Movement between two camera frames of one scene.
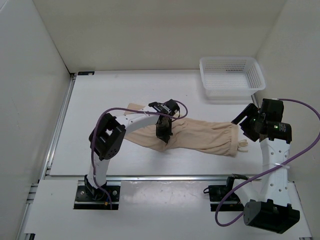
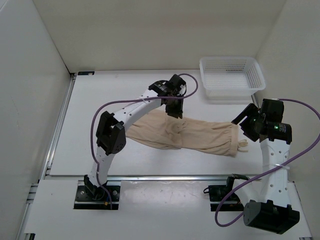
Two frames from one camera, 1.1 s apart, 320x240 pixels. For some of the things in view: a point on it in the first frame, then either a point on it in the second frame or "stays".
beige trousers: (188, 133) stays
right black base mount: (218, 193) stays
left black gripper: (165, 136) to (177, 111)
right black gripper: (248, 112) stays
